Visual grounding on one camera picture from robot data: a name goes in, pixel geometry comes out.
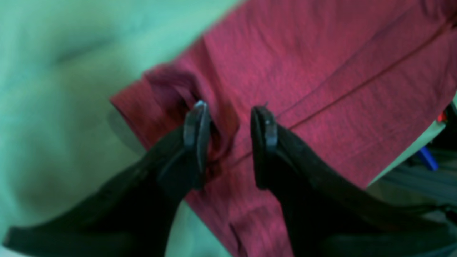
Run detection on green table cloth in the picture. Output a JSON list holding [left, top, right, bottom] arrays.
[[0, 0, 457, 257]]

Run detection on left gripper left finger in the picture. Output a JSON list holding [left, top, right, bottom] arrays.
[[3, 101, 211, 257]]

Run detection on red long-sleeve T-shirt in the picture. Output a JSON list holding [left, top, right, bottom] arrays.
[[111, 0, 456, 257]]

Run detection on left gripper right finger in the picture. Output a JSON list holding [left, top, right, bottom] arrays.
[[250, 106, 456, 257]]

